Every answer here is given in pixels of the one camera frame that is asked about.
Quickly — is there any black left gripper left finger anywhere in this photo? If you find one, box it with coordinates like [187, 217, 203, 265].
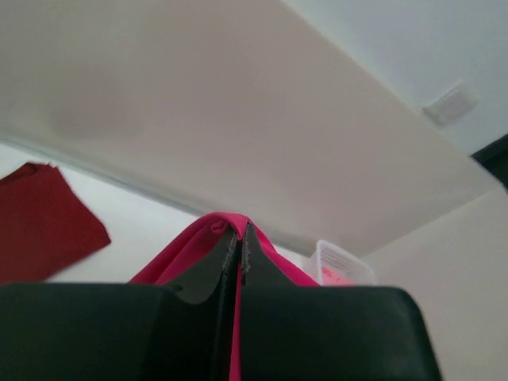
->
[1, 231, 241, 380]

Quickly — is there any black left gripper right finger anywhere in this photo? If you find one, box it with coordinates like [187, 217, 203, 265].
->
[240, 225, 442, 380]

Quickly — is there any white plastic basket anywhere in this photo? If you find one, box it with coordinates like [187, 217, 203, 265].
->
[304, 240, 377, 286]

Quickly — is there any light pink t shirt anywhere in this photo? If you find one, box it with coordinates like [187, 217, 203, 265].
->
[321, 265, 354, 287]

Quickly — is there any white wall switch plate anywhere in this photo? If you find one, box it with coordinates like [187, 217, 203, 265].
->
[422, 82, 479, 127]

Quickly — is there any magenta t shirt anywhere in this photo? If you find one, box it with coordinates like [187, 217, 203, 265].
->
[131, 212, 317, 380]

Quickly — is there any dark red folded t shirt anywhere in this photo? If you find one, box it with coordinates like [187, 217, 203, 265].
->
[1, 162, 111, 283]

